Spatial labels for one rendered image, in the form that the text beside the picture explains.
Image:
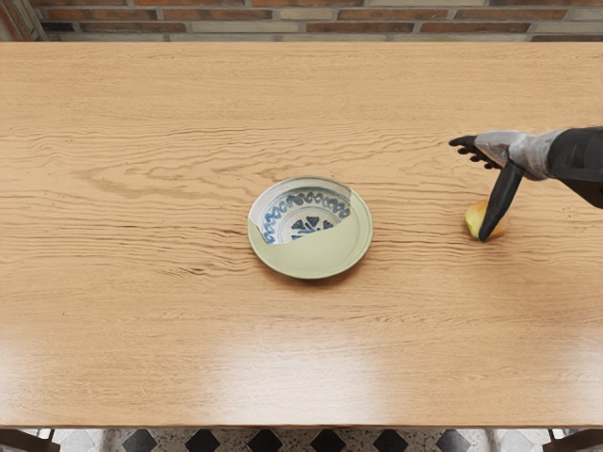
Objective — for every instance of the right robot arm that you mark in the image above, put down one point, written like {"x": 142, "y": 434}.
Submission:
{"x": 577, "y": 160}

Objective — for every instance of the yellow-red fruit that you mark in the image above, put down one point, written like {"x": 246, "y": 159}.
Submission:
{"x": 475, "y": 217}

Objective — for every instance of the green plate with blue pattern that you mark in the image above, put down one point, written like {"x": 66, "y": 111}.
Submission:
{"x": 310, "y": 228}

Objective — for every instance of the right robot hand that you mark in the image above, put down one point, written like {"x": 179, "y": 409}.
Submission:
{"x": 518, "y": 150}

